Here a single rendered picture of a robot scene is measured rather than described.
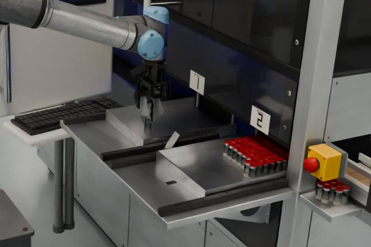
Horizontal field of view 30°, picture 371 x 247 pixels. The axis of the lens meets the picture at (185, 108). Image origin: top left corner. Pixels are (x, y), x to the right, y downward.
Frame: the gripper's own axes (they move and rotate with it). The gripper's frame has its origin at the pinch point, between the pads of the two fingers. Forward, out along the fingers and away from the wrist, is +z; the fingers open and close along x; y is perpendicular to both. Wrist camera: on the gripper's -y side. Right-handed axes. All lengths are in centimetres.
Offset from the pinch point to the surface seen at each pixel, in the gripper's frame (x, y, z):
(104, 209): 19, -68, 73
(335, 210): 22, 63, 5
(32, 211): 2, -112, 94
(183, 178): -7.2, 34.3, 3.4
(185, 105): 23.2, -14.6, 4.7
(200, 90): 18.7, 0.5, -6.9
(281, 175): 18.1, 45.0, 2.7
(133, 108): 2.7, -14.6, 2.8
